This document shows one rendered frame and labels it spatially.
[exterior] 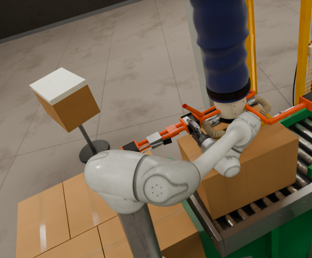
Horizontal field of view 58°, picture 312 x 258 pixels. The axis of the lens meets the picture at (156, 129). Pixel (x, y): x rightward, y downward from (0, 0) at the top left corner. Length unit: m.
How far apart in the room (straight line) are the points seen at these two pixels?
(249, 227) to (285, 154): 0.47
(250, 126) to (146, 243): 0.61
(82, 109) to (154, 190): 2.31
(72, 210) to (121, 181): 1.58
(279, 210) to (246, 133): 0.81
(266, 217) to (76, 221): 1.31
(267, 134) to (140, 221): 1.09
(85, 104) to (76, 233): 1.32
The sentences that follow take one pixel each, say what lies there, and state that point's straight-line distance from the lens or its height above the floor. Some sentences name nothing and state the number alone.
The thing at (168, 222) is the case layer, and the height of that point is 0.54.
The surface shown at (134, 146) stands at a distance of 1.43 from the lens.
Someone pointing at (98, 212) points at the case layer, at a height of 0.54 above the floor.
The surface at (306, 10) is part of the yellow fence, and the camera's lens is 2.30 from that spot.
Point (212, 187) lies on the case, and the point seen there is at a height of 0.86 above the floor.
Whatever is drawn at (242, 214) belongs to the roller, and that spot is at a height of 0.55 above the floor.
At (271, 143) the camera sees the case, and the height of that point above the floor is 0.95.
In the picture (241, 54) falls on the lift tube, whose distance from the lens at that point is 1.36.
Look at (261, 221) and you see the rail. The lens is 1.85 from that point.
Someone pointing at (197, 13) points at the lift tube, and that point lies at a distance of 1.29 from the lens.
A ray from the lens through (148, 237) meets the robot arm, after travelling 0.97.
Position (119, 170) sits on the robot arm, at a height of 1.64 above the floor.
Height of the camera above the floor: 2.15
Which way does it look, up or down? 38 degrees down
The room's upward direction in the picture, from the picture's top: 19 degrees counter-clockwise
